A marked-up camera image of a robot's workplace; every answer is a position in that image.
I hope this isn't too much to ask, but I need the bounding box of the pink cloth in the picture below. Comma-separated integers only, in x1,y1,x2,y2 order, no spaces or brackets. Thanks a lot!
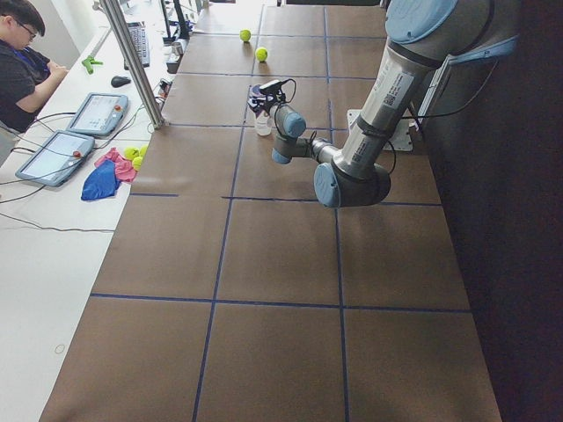
94,147,137,182

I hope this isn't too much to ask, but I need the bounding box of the yellow tennis ball on desk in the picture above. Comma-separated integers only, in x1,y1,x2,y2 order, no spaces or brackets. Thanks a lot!
123,147,140,161

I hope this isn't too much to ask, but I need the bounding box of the teach pendant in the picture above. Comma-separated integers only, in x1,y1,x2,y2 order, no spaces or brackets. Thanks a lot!
67,92,129,136
15,130,95,187

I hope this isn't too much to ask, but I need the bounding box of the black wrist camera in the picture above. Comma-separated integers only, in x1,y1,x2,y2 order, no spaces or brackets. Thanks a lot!
259,79,285,95

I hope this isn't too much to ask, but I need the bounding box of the green plastic tool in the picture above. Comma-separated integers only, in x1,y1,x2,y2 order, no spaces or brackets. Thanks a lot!
81,55,103,75

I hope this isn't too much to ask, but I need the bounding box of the small metal cup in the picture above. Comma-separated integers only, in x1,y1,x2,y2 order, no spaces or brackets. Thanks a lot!
172,39,188,56

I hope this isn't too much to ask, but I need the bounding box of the black computer mouse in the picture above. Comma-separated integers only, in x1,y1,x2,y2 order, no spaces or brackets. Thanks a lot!
110,76,131,88

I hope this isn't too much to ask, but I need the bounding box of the teach pendant far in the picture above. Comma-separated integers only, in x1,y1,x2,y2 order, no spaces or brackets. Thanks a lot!
67,92,129,136

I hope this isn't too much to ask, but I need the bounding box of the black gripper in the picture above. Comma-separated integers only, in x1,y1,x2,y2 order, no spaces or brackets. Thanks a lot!
257,96,277,115

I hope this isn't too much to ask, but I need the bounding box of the blue cloth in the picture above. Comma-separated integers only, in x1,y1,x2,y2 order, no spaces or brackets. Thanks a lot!
81,160,121,201

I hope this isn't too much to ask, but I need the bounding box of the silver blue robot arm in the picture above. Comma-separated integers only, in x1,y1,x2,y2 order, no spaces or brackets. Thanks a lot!
248,1,521,207

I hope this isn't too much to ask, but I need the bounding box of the yellow tennis ball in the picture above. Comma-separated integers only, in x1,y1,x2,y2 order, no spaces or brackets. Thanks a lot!
255,47,268,62
239,29,252,42
123,147,140,161

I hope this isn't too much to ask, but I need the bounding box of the teach pendant near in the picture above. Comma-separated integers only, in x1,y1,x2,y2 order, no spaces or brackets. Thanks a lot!
15,130,95,187

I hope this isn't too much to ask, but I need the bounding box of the seated man in black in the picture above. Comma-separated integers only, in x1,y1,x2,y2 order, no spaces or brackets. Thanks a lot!
1,0,69,133

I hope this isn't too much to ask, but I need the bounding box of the black keyboard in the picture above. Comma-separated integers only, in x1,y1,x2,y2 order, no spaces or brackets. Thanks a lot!
127,22,150,68

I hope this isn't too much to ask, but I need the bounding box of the aluminium frame post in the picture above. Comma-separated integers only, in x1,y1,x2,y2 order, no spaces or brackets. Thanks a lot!
100,0,165,129

